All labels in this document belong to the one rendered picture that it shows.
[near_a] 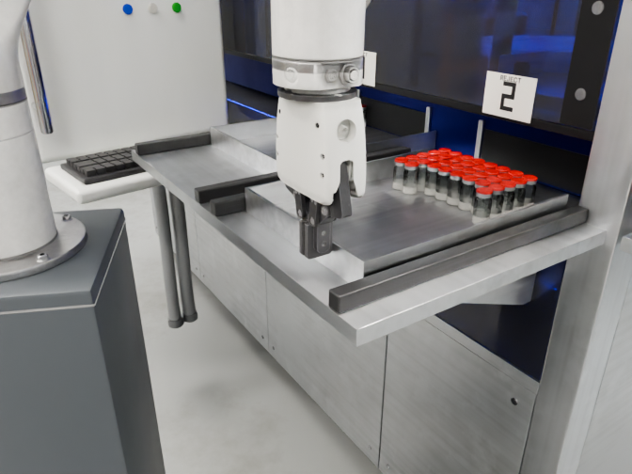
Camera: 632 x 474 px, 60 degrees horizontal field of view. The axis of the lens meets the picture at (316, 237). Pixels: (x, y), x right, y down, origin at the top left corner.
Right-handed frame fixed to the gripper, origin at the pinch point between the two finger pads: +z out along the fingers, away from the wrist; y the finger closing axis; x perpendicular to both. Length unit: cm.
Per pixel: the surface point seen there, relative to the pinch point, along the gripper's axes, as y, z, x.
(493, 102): 9.2, -8.6, -36.9
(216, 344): 108, 93, -30
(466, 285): -11.1, 4.1, -11.7
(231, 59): 115, -2, -45
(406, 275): -8.4, 2.4, -5.6
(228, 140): 45.7, 1.8, -11.2
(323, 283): -2.6, 4.3, 0.6
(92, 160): 74, 10, 7
